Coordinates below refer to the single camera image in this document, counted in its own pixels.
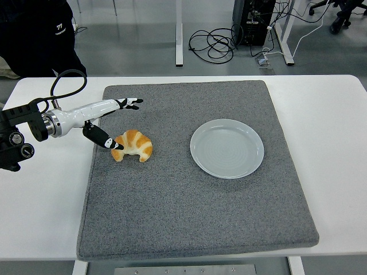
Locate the white floor cable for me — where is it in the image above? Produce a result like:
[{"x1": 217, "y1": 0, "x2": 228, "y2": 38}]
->
[{"x1": 261, "y1": 0, "x2": 331, "y2": 58}]

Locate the white desk leg with foot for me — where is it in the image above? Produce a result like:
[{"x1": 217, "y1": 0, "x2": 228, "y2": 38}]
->
[{"x1": 274, "y1": 0, "x2": 296, "y2": 66}]

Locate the golden croissant bread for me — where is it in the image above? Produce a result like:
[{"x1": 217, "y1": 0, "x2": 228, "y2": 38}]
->
[{"x1": 111, "y1": 129, "x2": 153, "y2": 163}]

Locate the person's foot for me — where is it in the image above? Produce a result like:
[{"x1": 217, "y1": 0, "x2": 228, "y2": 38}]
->
[{"x1": 329, "y1": 15, "x2": 353, "y2": 35}]

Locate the black tangled floor cable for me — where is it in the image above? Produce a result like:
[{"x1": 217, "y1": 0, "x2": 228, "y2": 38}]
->
[{"x1": 188, "y1": 27, "x2": 239, "y2": 64}]

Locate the white table leg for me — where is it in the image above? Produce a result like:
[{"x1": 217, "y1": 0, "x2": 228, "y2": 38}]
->
[
  {"x1": 288, "y1": 256, "x2": 305, "y2": 275},
  {"x1": 71, "y1": 260, "x2": 88, "y2": 275}
]

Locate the grey floor socket box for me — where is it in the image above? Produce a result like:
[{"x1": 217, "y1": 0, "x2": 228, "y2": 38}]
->
[{"x1": 254, "y1": 56, "x2": 275, "y2": 69}]

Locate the grey metal plate with screws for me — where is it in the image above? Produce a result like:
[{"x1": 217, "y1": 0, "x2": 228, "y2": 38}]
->
[{"x1": 114, "y1": 264, "x2": 257, "y2": 275}]

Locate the grey fabric mat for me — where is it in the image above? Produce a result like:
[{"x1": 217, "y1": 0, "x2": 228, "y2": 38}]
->
[{"x1": 76, "y1": 79, "x2": 320, "y2": 262}]

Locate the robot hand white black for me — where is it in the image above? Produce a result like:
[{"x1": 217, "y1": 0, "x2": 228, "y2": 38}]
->
[{"x1": 56, "y1": 97, "x2": 144, "y2": 151}]

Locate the black office chair base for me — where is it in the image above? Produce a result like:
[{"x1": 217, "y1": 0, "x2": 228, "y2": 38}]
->
[{"x1": 308, "y1": 0, "x2": 367, "y2": 17}]

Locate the person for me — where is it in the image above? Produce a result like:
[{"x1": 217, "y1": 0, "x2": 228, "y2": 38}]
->
[{"x1": 0, "y1": 0, "x2": 88, "y2": 78}]

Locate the black computer tower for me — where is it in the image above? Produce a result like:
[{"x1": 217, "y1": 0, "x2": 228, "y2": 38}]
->
[{"x1": 231, "y1": 0, "x2": 276, "y2": 47}]

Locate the grey round plate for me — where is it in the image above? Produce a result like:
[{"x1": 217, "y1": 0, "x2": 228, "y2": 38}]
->
[{"x1": 189, "y1": 118, "x2": 265, "y2": 180}]

